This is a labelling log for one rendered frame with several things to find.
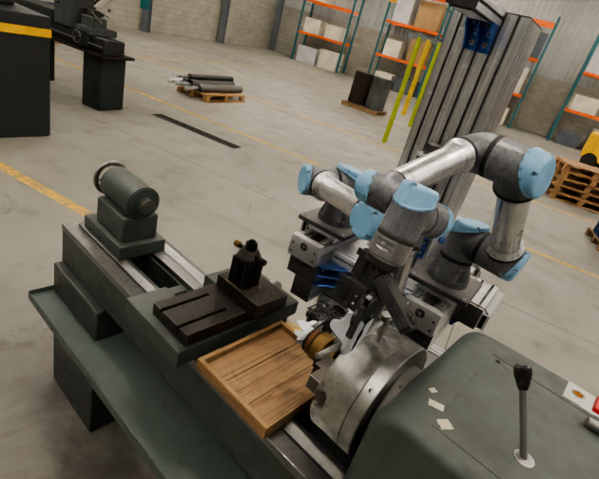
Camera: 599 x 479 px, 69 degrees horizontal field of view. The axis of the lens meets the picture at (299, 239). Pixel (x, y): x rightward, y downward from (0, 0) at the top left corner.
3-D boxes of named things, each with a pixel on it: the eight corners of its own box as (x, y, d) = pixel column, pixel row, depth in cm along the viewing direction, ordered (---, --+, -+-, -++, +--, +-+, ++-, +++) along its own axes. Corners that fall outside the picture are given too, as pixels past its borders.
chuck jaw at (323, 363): (357, 375, 109) (329, 393, 100) (350, 390, 111) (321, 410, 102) (324, 349, 115) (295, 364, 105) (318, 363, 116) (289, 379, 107)
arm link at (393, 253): (418, 248, 84) (402, 247, 77) (408, 269, 85) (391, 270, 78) (386, 230, 88) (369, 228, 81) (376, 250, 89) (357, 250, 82)
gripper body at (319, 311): (299, 327, 130) (324, 316, 139) (320, 344, 126) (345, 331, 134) (305, 307, 127) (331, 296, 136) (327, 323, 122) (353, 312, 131)
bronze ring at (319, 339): (351, 339, 118) (325, 320, 123) (330, 352, 111) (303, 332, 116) (340, 365, 122) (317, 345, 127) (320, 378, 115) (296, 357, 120)
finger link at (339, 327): (325, 340, 90) (344, 302, 88) (347, 357, 87) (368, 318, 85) (317, 342, 88) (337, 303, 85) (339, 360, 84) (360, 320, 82)
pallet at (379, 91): (386, 115, 1329) (397, 81, 1285) (376, 116, 1264) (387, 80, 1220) (352, 104, 1376) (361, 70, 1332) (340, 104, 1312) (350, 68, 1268)
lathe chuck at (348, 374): (397, 396, 128) (428, 319, 110) (328, 469, 108) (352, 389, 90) (373, 377, 133) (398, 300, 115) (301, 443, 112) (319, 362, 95)
